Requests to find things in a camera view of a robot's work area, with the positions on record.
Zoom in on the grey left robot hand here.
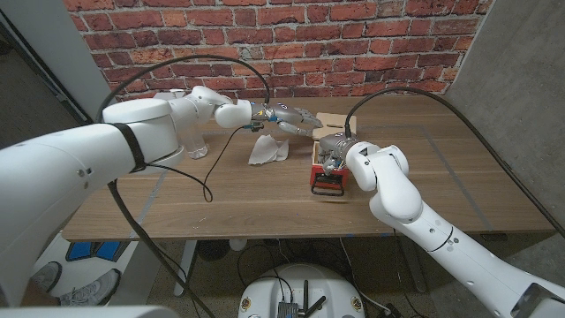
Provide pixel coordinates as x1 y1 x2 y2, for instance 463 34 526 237
251 102 324 138

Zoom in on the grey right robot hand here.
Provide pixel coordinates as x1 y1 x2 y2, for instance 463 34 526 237
318 132 361 176

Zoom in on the wooden box with slot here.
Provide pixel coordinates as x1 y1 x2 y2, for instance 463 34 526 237
311 112 357 154

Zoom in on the wooden drawer with red front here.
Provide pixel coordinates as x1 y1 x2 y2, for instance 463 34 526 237
309 140 350 198

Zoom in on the crumpled white tissue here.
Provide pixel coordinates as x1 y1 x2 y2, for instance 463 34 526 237
247 133 290 166

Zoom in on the grey computer box with antennas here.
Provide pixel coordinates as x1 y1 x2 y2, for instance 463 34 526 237
276 279 328 318

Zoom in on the printed brick backdrop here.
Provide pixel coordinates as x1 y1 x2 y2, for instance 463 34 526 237
63 0 494 117

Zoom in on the clear pump bottle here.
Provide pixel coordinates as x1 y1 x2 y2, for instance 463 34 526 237
169 87 209 161

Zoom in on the white power strip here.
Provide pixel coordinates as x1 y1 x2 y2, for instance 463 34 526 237
152 90 186 102

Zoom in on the grey table leg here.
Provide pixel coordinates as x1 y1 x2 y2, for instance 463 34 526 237
395 229 428 294

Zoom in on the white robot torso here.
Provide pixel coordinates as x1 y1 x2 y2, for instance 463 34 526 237
237 263 366 318

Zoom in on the white table leg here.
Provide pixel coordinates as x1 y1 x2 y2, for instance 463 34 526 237
174 239 199 298

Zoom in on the blue foot pedal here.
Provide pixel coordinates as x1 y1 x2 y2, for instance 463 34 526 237
65 240 130 262

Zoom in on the grey sneaker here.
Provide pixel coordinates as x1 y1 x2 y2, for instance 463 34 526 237
31 261 63 292
59 268 122 307

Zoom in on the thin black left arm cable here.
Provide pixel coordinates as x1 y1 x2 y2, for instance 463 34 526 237
147 125 249 204

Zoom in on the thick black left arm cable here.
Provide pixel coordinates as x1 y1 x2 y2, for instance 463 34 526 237
94 54 271 318

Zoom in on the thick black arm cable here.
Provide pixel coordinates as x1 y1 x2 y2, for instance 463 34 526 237
94 54 271 318
343 87 565 239

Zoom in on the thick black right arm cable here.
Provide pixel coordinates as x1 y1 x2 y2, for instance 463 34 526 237
343 87 565 239

